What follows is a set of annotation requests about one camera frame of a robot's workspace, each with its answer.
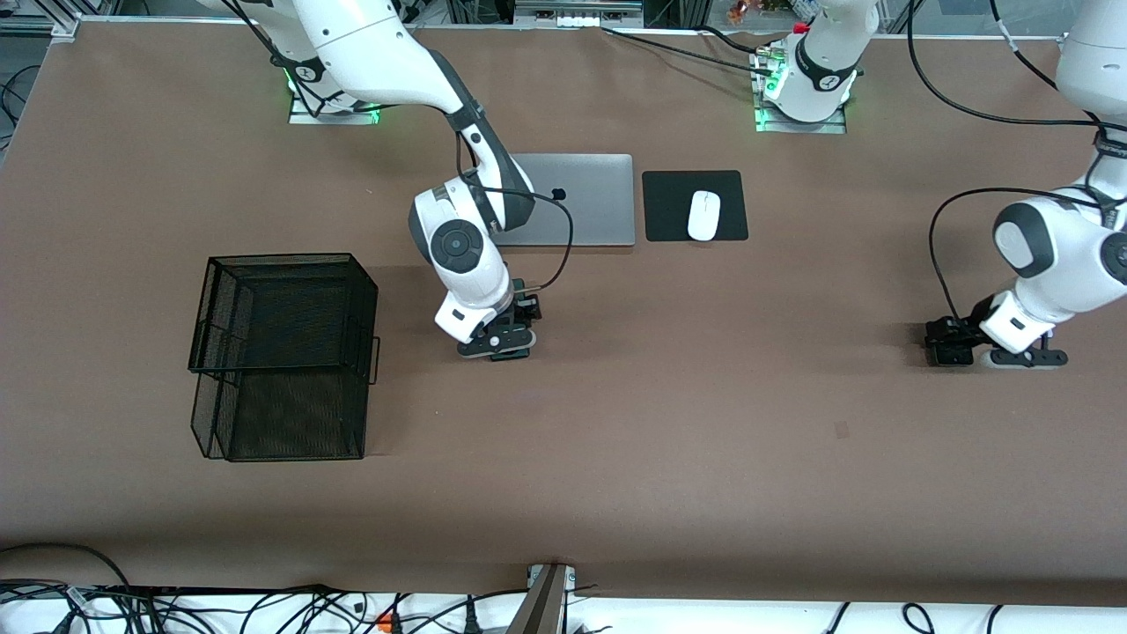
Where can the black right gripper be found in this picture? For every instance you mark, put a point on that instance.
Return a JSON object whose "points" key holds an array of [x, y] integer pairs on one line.
{"points": [[525, 312]]}

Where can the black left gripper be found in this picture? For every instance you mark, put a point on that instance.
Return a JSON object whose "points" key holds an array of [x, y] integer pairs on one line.
{"points": [[960, 333]]}

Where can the black flip phone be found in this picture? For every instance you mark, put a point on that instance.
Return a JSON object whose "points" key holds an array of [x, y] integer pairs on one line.
{"points": [[955, 355]]}

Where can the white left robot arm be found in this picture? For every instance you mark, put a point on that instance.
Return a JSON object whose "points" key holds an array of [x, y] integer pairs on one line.
{"points": [[1070, 264]]}

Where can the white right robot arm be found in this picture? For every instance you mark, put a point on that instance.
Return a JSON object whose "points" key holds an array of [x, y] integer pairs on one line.
{"points": [[379, 62]]}

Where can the silver laptop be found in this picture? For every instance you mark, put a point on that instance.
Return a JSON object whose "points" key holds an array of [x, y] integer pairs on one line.
{"points": [[607, 211]]}

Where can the black mouse pad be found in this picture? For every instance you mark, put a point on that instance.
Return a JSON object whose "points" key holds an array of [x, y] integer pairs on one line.
{"points": [[669, 211]]}

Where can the white computer mouse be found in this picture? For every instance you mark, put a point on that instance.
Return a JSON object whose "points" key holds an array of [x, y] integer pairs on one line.
{"points": [[704, 216]]}

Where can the white power strip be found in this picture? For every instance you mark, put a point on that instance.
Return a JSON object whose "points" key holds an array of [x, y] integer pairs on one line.
{"points": [[577, 18]]}

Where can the orange plug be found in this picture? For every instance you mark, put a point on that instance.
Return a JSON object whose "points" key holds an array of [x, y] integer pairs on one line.
{"points": [[385, 625]]}

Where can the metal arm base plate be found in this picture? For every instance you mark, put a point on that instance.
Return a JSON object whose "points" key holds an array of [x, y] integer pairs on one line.
{"points": [[766, 128], [304, 117]]}

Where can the grey metal camera post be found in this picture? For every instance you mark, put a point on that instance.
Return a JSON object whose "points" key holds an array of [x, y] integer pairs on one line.
{"points": [[544, 608]]}

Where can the aluminium frame profile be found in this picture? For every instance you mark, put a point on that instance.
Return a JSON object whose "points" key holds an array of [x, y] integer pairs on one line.
{"points": [[62, 26]]}

